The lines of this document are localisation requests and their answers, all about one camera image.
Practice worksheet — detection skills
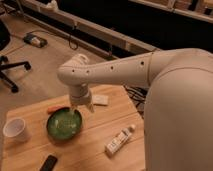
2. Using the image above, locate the black office chair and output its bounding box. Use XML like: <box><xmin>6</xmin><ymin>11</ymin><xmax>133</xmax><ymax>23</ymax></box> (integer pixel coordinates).
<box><xmin>0</xmin><ymin>19</ymin><xmax>31</xmax><ymax>93</ymax></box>

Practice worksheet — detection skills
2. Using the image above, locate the white plastic bottle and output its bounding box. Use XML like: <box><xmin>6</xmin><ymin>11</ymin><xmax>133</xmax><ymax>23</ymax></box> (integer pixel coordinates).
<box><xmin>105</xmin><ymin>124</ymin><xmax>136</xmax><ymax>157</ymax></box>

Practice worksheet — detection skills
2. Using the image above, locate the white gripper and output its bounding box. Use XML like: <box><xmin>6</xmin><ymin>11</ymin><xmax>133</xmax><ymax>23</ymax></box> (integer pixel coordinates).
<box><xmin>68</xmin><ymin>84</ymin><xmax>94</xmax><ymax>113</ymax></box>

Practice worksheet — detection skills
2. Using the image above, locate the power strip on floor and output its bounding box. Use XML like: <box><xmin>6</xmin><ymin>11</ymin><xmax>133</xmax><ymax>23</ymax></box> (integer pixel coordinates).
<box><xmin>23</xmin><ymin>33</ymin><xmax>48</xmax><ymax>48</ymax></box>

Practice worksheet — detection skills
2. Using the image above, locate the green bowl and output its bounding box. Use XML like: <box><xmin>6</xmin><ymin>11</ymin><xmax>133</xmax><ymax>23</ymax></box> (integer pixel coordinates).
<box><xmin>46</xmin><ymin>107</ymin><xmax>82</xmax><ymax>141</ymax></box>

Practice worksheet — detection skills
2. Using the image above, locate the white paper cup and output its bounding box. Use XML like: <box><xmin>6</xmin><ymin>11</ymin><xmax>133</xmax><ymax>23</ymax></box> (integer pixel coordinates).
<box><xmin>3</xmin><ymin>118</ymin><xmax>30</xmax><ymax>142</ymax></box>

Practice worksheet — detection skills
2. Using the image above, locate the white sponge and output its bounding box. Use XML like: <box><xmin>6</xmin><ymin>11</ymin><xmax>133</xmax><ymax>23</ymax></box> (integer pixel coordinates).
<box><xmin>92</xmin><ymin>95</ymin><xmax>109</xmax><ymax>106</ymax></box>

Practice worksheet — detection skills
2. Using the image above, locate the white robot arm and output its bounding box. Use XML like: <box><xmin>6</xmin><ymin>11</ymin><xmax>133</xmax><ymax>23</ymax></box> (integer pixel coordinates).
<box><xmin>58</xmin><ymin>48</ymin><xmax>213</xmax><ymax>171</ymax></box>

